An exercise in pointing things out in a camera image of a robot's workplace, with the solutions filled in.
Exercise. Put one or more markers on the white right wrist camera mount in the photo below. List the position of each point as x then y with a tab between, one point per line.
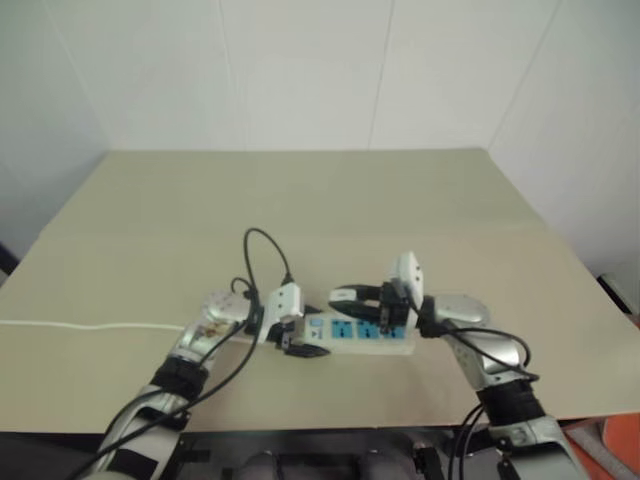
411	272

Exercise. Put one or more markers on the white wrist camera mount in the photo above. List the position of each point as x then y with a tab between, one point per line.
411	272
286	300

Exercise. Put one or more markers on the small dark object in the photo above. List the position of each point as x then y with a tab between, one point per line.
6	257

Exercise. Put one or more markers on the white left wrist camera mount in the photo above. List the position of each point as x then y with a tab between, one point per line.
286	300

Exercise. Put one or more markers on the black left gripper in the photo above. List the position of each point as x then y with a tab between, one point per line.
283	340

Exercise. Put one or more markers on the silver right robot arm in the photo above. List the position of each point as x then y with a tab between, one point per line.
492	352

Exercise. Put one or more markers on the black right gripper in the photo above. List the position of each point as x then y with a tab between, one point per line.
395	310

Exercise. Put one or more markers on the white power strip blue outlets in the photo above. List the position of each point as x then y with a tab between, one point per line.
350	336

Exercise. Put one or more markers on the black metal frame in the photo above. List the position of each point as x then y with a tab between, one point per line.
210	450

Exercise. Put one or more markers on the orange object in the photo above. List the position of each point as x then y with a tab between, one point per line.
624	445

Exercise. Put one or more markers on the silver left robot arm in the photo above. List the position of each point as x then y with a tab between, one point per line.
200	336

